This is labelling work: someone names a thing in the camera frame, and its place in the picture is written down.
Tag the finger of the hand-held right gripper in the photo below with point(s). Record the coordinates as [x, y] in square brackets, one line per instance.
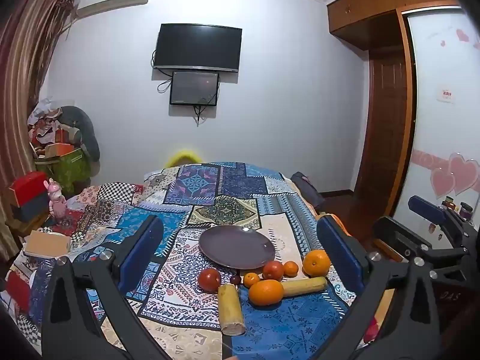
[401, 238]
[425, 208]

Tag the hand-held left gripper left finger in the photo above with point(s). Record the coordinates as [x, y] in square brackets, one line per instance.
[140, 255]

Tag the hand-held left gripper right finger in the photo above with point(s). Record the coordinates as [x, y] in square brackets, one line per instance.
[339, 251]

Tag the large orange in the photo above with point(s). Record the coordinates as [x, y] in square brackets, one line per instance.
[266, 292]
[317, 262]

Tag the yellow sugarcane piece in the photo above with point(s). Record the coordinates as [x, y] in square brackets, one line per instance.
[230, 309]
[303, 285]

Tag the small mandarin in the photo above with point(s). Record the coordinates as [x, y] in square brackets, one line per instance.
[290, 268]
[251, 279]

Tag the red tomato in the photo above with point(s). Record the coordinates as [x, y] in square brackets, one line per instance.
[209, 279]
[273, 270]

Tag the dark purple round plate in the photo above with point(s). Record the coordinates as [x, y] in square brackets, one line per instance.
[236, 245]

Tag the small dark red fruit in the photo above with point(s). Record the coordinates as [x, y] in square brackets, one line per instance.
[235, 279]

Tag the pink heart sticker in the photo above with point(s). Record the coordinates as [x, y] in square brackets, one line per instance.
[455, 176]

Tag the dark folded cushion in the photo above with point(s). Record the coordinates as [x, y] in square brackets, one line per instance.
[305, 187]

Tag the white wardrobe sliding door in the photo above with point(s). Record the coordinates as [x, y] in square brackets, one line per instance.
[442, 120]

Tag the brown wooden door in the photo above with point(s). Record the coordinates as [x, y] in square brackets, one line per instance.
[386, 127]

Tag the flat cardboard box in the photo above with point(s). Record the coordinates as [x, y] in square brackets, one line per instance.
[47, 243]

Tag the pink rabbit figurine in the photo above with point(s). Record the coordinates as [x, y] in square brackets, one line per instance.
[57, 202]

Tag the yellow plush object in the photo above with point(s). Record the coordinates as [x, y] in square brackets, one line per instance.
[183, 157]

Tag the patchwork patterned blanket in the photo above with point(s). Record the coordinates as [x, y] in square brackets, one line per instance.
[225, 183]

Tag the red box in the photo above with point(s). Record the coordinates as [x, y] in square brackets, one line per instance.
[28, 187]

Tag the grey plush toy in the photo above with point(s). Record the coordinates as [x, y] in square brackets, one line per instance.
[86, 131]

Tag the pile of clutter and toys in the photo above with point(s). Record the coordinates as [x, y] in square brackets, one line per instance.
[47, 123]

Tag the wooden overhead cabinet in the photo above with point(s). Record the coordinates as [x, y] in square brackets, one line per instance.
[375, 11]

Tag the striped brown curtain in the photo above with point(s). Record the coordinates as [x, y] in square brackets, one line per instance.
[22, 82]

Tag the small black wall monitor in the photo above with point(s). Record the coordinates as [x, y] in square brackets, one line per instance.
[194, 88]

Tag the black wall television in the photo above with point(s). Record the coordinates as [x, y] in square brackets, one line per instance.
[198, 47]

